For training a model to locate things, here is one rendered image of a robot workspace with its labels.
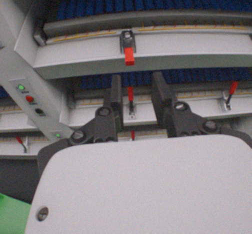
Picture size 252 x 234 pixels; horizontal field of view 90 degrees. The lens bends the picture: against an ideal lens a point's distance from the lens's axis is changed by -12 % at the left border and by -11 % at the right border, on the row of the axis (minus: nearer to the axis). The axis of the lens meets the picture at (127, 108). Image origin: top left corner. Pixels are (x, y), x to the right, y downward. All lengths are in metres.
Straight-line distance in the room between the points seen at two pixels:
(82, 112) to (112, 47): 0.22
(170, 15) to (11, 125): 0.51
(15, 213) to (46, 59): 0.68
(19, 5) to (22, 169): 0.73
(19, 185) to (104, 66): 0.72
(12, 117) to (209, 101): 0.60
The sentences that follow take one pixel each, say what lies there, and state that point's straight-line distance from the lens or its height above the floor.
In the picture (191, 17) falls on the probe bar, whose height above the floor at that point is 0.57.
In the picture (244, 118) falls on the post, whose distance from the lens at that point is 0.66.
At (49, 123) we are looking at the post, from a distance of 0.43.
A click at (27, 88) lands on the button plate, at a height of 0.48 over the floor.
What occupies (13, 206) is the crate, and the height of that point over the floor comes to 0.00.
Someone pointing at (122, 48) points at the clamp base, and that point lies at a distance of 0.25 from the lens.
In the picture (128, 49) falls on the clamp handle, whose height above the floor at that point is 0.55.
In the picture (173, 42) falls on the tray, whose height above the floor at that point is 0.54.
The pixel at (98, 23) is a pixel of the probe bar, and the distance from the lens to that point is 0.30.
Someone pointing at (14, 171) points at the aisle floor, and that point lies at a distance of 0.91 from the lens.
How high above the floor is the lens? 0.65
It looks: 49 degrees down
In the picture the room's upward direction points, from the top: 5 degrees counter-clockwise
